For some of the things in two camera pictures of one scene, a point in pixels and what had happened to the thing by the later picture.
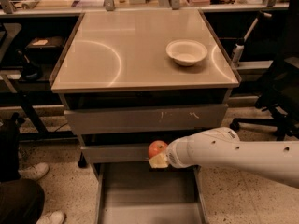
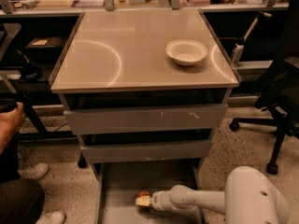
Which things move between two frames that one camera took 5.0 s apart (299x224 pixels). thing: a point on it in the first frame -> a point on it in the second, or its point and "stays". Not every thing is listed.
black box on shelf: [45, 49] stays
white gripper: [176, 154] -> [158, 200]
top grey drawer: [147, 119] stays
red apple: [156, 147] -> [142, 193]
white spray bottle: [238, 49] stays
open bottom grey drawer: [139, 193] stays
